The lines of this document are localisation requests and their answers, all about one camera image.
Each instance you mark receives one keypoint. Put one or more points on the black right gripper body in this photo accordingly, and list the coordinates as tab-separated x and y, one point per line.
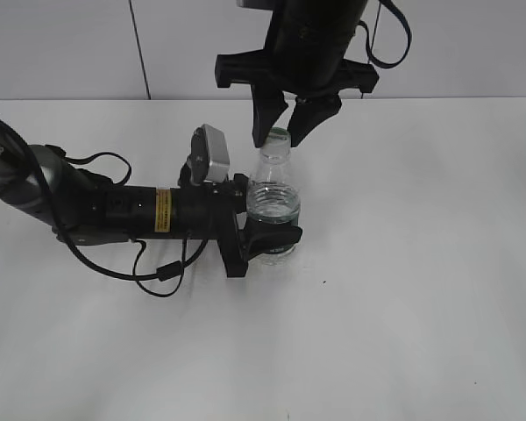
306	73

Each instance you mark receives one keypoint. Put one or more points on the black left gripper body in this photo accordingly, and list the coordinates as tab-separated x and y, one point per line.
227	199

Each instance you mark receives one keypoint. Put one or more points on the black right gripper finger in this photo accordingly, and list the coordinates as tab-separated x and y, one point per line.
268	104
309	113

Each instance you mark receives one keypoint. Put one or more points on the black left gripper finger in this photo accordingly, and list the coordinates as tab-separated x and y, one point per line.
272	239

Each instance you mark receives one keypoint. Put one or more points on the clear cestbon water bottle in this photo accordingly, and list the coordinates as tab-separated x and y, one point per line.
272	195

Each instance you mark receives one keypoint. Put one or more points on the white green bottle cap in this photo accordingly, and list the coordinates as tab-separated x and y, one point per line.
278	137

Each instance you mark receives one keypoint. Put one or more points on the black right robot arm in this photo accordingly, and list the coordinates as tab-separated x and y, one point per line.
312	24

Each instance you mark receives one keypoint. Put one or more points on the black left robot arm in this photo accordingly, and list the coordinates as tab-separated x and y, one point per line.
88	209

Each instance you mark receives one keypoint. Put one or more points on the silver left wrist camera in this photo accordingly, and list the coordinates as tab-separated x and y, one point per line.
209	159

